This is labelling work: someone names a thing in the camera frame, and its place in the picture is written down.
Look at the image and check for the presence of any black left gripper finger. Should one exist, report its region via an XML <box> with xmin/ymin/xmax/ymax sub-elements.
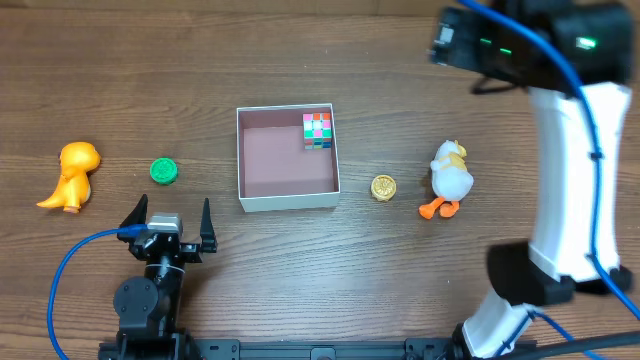
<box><xmin>120</xmin><ymin>194</ymin><xmax>148</xmax><ymax>228</ymax></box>
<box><xmin>200</xmin><ymin>198</ymin><xmax>217</xmax><ymax>253</ymax></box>

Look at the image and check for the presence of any white duck plush toy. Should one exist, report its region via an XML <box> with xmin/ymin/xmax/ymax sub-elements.
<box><xmin>419</xmin><ymin>140</ymin><xmax>474</xmax><ymax>220</ymax></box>

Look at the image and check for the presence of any multicolour puzzle cube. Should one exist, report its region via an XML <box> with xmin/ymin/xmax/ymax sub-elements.
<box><xmin>302</xmin><ymin>113</ymin><xmax>333</xmax><ymax>150</ymax></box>

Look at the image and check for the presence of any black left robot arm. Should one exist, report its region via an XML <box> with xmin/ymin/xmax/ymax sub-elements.
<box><xmin>98</xmin><ymin>195</ymin><xmax>217</xmax><ymax>360</ymax></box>

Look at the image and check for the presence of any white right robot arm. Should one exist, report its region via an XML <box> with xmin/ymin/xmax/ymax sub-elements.
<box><xmin>431</xmin><ymin>1</ymin><xmax>639</xmax><ymax>359</ymax></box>

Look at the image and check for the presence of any green wheel disc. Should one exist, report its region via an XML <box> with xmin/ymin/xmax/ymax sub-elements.
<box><xmin>149</xmin><ymin>157</ymin><xmax>179</xmax><ymax>185</ymax></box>

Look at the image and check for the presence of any orange dinosaur toy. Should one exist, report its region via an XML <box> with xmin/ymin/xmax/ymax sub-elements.
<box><xmin>37</xmin><ymin>142</ymin><xmax>101</xmax><ymax>213</ymax></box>

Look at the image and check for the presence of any white cardboard box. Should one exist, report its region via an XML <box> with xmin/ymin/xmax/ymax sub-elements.
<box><xmin>236</xmin><ymin>103</ymin><xmax>341</xmax><ymax>213</ymax></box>

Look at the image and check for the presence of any gold wheel disc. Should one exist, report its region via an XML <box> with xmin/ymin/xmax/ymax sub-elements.
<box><xmin>370</xmin><ymin>175</ymin><xmax>397</xmax><ymax>202</ymax></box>

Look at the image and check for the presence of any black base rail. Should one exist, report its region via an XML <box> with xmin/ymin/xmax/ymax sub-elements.
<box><xmin>97</xmin><ymin>331</ymin><xmax>640</xmax><ymax>360</ymax></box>

